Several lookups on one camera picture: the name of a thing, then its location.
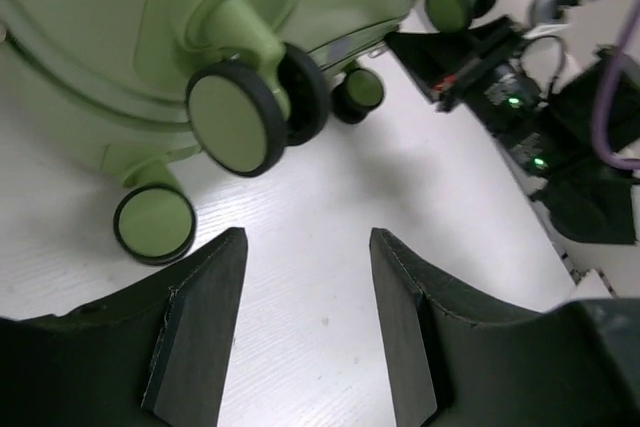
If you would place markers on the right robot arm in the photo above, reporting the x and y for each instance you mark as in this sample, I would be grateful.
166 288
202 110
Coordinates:
545 132

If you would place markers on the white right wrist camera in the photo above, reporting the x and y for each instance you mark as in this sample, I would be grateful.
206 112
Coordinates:
550 12

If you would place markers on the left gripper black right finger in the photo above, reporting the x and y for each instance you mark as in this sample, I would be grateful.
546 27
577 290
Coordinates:
457 356

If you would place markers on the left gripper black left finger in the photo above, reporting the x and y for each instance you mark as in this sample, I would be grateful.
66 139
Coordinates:
155 353

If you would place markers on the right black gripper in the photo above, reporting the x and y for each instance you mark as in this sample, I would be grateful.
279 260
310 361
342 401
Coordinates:
477 68

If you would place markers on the light green suitcase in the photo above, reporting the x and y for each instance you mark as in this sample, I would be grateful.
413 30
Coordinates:
130 86

